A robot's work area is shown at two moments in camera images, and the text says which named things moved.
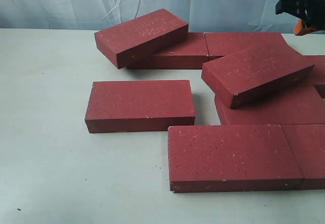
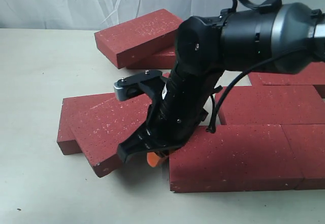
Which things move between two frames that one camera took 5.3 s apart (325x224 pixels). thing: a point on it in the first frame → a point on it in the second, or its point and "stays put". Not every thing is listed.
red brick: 303,105 stays put
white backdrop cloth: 201,5 stays put
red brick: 131,41 stays put
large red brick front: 228,158 stays put
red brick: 244,76 → 98,130
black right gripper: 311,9 → 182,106
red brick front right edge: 307,142 stays put
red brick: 124,105 → 70,106
